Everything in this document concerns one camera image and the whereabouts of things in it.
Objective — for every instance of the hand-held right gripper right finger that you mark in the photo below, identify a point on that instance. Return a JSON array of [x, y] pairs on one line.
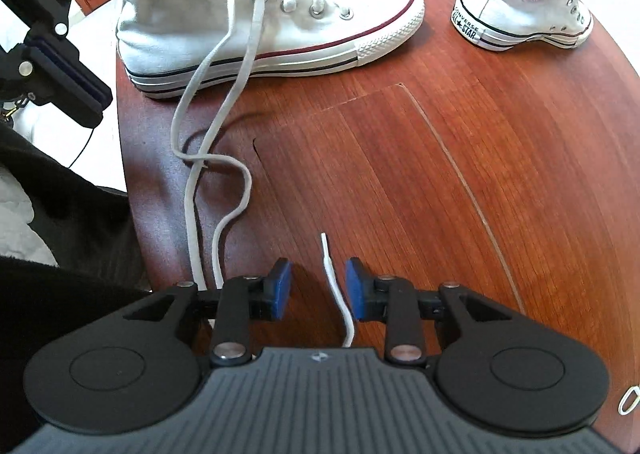
[[356, 291]]

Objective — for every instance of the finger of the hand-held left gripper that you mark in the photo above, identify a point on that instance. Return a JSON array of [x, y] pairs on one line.
[[80, 65], [70, 94]]

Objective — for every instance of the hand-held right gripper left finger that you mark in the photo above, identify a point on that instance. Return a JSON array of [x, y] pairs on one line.
[[282, 291]]

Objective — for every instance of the cream high-top canvas sneaker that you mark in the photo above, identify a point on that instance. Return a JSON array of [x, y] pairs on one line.
[[165, 34]]

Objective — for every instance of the white shoelace threaded through sneaker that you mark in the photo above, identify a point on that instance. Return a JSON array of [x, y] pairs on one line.
[[250, 46]]

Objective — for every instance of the white quilted cloth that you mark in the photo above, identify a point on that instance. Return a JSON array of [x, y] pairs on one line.
[[20, 224]]

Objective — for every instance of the loose white shoelace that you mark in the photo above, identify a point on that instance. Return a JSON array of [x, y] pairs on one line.
[[621, 406]]

